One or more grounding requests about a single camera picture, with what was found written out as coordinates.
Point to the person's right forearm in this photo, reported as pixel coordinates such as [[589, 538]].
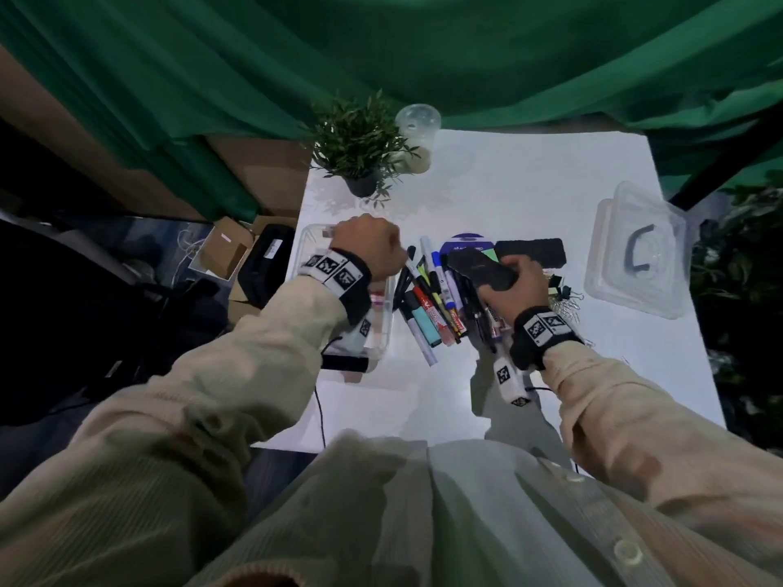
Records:
[[642, 421]]

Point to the teal highlighter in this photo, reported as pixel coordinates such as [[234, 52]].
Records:
[[426, 328]]

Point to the person's beige shirt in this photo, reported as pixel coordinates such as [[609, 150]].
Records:
[[459, 519]]

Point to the clear plastic box lid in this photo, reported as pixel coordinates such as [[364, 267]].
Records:
[[618, 287]]

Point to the person's left hand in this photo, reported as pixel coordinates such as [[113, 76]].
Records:
[[370, 244]]

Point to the leafy green foliage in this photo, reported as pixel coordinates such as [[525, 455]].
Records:
[[746, 268]]

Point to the dark blue pouch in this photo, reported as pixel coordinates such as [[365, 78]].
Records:
[[477, 265]]

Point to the black metal pole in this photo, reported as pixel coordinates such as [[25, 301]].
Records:
[[722, 171]]

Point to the pile of markers and pens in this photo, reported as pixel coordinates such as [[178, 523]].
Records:
[[437, 299]]

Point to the pile of silver paper clips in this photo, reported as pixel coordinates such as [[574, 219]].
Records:
[[569, 311]]

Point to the blue round card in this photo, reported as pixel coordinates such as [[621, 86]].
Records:
[[459, 241]]

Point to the small potted green plant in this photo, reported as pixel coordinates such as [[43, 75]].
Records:
[[358, 140]]

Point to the clear plastic storage box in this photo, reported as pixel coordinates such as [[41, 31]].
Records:
[[309, 244]]

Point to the green fabric curtain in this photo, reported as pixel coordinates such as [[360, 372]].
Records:
[[428, 48]]

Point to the white table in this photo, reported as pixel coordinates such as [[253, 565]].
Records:
[[532, 177]]

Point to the clear plastic cup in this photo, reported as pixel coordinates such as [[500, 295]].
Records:
[[418, 125]]

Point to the black device on floor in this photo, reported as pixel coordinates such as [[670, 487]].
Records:
[[263, 268]]

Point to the person's left forearm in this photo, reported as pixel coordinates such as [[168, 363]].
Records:
[[214, 409]]

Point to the black binder clip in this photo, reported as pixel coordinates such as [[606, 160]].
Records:
[[555, 281], [566, 294]]

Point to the small open cardboard box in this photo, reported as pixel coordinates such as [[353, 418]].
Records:
[[223, 250]]

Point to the green sticky note pad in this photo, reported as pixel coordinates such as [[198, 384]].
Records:
[[489, 256]]

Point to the person's right hand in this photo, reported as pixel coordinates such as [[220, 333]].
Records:
[[526, 287]]

